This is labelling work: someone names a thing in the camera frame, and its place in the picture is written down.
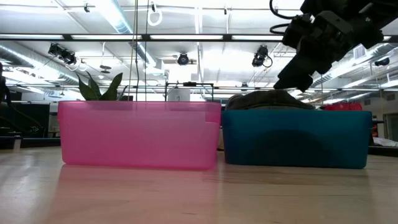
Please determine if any green snake plant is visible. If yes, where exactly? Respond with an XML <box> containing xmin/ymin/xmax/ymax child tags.
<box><xmin>76</xmin><ymin>71</ymin><xmax>124</xmax><ymax>101</ymax></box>

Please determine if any pink translucent plastic bin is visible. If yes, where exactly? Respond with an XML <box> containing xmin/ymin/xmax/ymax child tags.
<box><xmin>57</xmin><ymin>100</ymin><xmax>222</xmax><ymax>171</ymax></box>

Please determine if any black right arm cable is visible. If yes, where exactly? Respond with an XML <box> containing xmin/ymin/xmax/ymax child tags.
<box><xmin>269</xmin><ymin>0</ymin><xmax>301</xmax><ymax>35</ymax></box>

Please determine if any thin hanging cable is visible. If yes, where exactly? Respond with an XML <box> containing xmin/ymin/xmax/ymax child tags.
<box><xmin>129</xmin><ymin>0</ymin><xmax>140</xmax><ymax>101</ymax></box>

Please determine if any red box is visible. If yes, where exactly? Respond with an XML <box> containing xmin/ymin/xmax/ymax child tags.
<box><xmin>323</xmin><ymin>102</ymin><xmax>363</xmax><ymax>111</ymax></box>

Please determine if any black ceiling camera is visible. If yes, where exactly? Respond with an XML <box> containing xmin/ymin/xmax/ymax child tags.
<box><xmin>251</xmin><ymin>45</ymin><xmax>274</xmax><ymax>68</ymax></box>
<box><xmin>177</xmin><ymin>52</ymin><xmax>190</xmax><ymax>67</ymax></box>
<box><xmin>47</xmin><ymin>42</ymin><xmax>78</xmax><ymax>65</ymax></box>

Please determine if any dark grey cap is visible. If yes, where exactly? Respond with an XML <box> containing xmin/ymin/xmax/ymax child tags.
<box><xmin>225</xmin><ymin>89</ymin><xmax>315</xmax><ymax>111</ymax></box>

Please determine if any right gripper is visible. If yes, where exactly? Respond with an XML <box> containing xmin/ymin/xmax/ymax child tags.
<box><xmin>273</xmin><ymin>9</ymin><xmax>385</xmax><ymax>93</ymax></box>

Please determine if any blue translucent plastic bin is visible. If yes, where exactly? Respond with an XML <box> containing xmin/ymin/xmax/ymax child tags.
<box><xmin>221</xmin><ymin>108</ymin><xmax>373</xmax><ymax>170</ymax></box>

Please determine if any white hanging ring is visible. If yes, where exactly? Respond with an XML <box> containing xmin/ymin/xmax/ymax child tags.
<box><xmin>147</xmin><ymin>8</ymin><xmax>164</xmax><ymax>27</ymax></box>

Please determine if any black overhead frame bar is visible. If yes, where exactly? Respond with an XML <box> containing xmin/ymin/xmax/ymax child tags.
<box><xmin>0</xmin><ymin>33</ymin><xmax>398</xmax><ymax>43</ymax></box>

